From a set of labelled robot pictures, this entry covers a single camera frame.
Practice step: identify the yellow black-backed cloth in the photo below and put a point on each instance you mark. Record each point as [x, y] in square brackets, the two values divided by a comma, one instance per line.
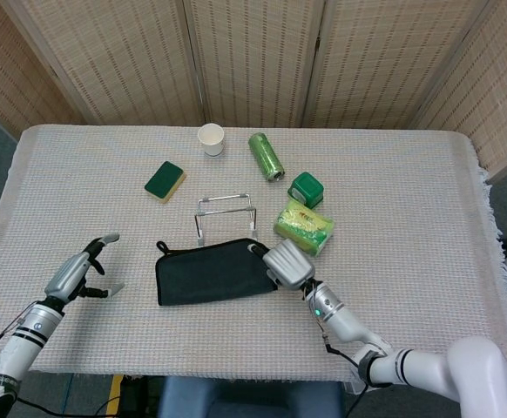
[210, 274]

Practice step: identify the bamboo folding screen panel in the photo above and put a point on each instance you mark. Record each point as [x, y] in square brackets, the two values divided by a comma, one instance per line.
[118, 61]
[14, 74]
[380, 61]
[493, 87]
[253, 61]

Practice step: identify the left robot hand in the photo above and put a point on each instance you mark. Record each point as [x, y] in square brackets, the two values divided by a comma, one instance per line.
[68, 274]

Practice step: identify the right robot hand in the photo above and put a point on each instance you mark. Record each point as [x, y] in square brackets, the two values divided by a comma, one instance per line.
[288, 265]

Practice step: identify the green and yellow sponge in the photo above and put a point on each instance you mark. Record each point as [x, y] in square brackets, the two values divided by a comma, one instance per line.
[164, 179]

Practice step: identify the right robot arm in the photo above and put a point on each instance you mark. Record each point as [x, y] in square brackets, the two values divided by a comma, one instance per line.
[432, 374]

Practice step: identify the green square plastic container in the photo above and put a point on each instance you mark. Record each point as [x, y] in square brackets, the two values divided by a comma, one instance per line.
[308, 187]

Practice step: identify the white paper cup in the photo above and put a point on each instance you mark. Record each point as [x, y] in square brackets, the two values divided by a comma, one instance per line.
[212, 141]

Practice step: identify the green drink can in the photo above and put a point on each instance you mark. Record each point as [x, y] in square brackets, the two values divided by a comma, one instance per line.
[265, 157]

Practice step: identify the yellow-green snack packet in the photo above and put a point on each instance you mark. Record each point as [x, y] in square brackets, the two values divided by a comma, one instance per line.
[303, 226]

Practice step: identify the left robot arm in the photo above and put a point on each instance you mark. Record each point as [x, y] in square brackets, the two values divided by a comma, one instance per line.
[18, 348]

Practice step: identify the white woven tablecloth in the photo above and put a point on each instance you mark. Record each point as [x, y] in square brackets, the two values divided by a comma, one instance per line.
[388, 261]

